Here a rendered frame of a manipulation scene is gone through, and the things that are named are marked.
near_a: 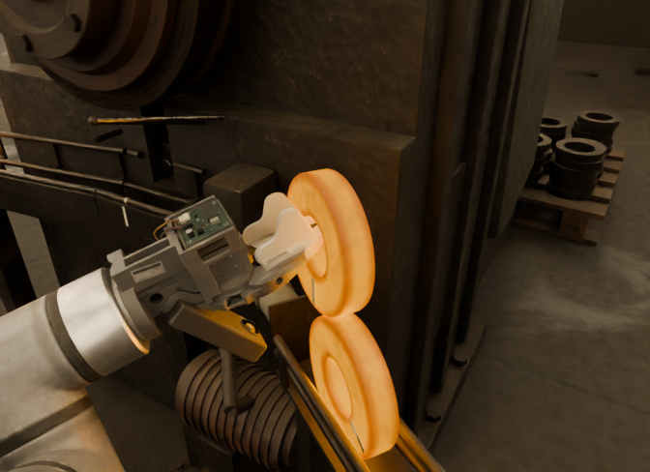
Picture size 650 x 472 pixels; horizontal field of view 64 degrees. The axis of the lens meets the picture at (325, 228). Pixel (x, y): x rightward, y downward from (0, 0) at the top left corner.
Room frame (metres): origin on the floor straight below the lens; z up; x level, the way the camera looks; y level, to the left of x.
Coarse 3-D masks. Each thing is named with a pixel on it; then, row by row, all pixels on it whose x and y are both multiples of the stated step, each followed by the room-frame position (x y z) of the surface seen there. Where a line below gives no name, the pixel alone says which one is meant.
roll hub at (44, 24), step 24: (0, 0) 0.81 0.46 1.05; (24, 0) 0.78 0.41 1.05; (48, 0) 0.76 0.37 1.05; (72, 0) 0.72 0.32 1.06; (96, 0) 0.71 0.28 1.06; (0, 24) 0.80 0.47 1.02; (24, 24) 0.78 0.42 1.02; (48, 24) 0.76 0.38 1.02; (96, 24) 0.72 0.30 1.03; (48, 48) 0.75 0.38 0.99; (72, 48) 0.73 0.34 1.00
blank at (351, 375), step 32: (320, 320) 0.44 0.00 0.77; (352, 320) 0.42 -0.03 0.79; (320, 352) 0.44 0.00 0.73; (352, 352) 0.38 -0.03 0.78; (320, 384) 0.44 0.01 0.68; (352, 384) 0.37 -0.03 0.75; (384, 384) 0.36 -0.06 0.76; (352, 416) 0.37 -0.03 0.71; (384, 416) 0.34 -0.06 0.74; (384, 448) 0.34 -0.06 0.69
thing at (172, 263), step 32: (192, 224) 0.41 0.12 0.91; (224, 224) 0.41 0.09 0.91; (128, 256) 0.39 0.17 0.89; (160, 256) 0.38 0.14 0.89; (192, 256) 0.38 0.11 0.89; (224, 256) 0.40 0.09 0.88; (128, 288) 0.37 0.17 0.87; (160, 288) 0.39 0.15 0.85; (192, 288) 0.40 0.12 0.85; (224, 288) 0.39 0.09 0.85; (160, 320) 0.40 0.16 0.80
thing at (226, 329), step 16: (176, 304) 0.39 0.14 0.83; (192, 304) 0.40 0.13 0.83; (176, 320) 0.38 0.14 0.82; (192, 320) 0.38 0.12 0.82; (208, 320) 0.39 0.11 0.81; (224, 320) 0.41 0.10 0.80; (240, 320) 0.43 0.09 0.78; (208, 336) 0.39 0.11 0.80; (224, 336) 0.39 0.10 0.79; (240, 336) 0.40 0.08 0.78; (256, 336) 0.42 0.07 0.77; (240, 352) 0.40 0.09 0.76; (256, 352) 0.41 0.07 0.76
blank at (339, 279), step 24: (288, 192) 0.52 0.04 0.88; (312, 192) 0.46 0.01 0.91; (336, 192) 0.44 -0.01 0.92; (312, 216) 0.46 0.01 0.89; (336, 216) 0.42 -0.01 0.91; (360, 216) 0.43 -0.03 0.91; (336, 240) 0.41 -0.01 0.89; (360, 240) 0.41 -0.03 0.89; (312, 264) 0.47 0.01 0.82; (336, 264) 0.41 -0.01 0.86; (360, 264) 0.40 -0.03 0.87; (312, 288) 0.46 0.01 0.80; (336, 288) 0.41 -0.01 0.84; (360, 288) 0.40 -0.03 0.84; (336, 312) 0.41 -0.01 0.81
